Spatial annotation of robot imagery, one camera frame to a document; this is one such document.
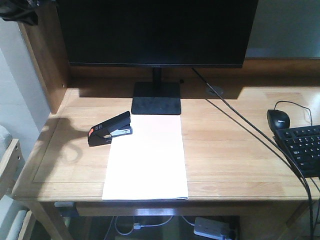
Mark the white paper stack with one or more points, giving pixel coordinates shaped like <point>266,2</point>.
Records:
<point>148,164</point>

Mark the black stapler orange button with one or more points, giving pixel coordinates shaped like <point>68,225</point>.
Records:
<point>104,132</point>

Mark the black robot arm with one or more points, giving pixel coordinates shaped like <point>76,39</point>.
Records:
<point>23,11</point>

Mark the wooden desk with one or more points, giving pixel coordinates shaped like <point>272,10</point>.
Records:
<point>229,172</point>

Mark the white power strip under desk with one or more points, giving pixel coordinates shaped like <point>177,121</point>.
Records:
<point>213,229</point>

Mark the black computer monitor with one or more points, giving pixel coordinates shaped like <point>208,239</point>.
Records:
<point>157,34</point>

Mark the black computer mouse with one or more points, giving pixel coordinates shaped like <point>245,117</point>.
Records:
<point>277,119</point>

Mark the black keyboard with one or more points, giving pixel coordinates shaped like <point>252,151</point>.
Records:
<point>302,145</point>

